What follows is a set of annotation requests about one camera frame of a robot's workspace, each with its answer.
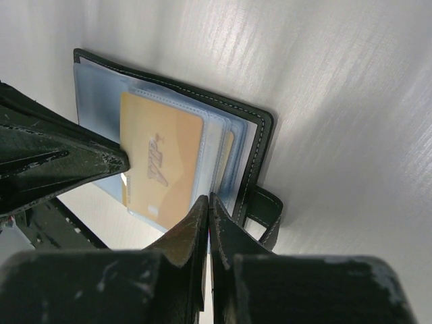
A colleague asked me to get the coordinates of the gold card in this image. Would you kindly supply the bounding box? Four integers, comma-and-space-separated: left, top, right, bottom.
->
120, 92, 204, 230

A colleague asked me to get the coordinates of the black leather card holder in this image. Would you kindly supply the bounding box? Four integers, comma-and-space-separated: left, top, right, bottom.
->
74, 49, 283, 248

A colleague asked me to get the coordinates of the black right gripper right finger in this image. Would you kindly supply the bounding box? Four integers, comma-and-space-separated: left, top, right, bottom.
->
209, 194, 416, 323

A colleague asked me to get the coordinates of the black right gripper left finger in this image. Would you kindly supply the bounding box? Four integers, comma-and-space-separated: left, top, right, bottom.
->
1, 196, 208, 323

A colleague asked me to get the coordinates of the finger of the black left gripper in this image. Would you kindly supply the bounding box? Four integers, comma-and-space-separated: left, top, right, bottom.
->
1, 83, 130, 218

